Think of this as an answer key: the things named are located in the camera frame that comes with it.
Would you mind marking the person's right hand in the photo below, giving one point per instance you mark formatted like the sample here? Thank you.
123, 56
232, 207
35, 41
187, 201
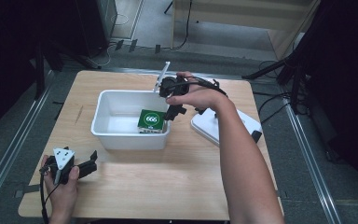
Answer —
202, 95

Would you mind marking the white plastic storage box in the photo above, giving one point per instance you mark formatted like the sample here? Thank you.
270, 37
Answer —
118, 137

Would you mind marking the black tape strip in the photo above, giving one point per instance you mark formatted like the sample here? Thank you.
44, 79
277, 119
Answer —
119, 45
157, 48
133, 45

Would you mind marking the dark curtain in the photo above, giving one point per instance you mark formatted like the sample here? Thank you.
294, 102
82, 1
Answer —
3, 46
348, 77

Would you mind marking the green and white carton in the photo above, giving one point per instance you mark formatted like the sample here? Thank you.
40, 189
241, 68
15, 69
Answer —
151, 119

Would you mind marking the light wooden bench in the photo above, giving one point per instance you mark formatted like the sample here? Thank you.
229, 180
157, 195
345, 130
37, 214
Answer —
230, 15

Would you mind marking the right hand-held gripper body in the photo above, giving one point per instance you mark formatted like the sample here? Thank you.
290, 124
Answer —
174, 87

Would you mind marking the metal floor rail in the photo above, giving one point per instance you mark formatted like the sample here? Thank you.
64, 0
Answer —
130, 71
15, 146
310, 161

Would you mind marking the black tripod stand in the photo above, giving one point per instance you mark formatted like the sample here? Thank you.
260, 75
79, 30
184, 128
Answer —
295, 71

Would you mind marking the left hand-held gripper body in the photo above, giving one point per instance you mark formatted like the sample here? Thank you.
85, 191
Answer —
62, 161

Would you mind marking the black cabinet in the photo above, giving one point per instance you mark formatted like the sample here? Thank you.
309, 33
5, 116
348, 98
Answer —
96, 25

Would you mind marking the grey floor tape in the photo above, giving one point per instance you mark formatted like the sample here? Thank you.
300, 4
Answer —
28, 189

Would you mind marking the person's left hand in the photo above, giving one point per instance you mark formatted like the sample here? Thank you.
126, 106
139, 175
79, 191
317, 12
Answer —
62, 196

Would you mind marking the black metal stand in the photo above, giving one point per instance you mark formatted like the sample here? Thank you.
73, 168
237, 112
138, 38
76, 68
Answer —
39, 71

